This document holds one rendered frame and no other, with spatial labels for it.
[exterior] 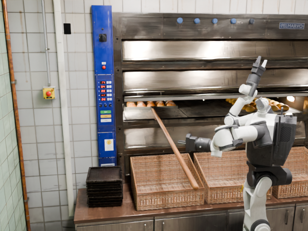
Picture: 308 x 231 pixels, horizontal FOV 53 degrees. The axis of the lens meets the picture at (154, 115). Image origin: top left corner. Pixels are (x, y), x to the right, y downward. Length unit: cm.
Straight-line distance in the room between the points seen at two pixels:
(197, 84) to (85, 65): 99
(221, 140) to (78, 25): 155
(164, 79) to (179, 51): 28
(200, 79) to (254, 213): 122
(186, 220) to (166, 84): 114
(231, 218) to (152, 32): 167
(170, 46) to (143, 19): 32
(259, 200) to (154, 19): 163
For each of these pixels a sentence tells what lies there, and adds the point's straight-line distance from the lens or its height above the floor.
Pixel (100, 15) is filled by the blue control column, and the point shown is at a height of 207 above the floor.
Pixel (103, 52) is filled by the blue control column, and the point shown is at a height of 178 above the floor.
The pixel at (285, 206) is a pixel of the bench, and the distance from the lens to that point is 293.
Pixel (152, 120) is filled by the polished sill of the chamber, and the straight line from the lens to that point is 281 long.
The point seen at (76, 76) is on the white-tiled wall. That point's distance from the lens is 271.
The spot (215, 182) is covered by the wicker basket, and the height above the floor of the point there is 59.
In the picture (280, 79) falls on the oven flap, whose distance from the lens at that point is 316.
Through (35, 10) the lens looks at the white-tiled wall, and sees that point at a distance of 273.
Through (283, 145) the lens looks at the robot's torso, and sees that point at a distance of 207.
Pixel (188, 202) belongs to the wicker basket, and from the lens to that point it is 262.
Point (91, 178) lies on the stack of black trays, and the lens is 260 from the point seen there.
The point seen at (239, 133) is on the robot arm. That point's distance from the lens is 172.
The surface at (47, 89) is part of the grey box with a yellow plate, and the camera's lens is 267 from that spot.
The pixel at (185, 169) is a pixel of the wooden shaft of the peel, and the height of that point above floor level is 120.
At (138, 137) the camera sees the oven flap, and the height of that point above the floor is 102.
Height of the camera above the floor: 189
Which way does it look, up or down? 14 degrees down
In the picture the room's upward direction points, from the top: straight up
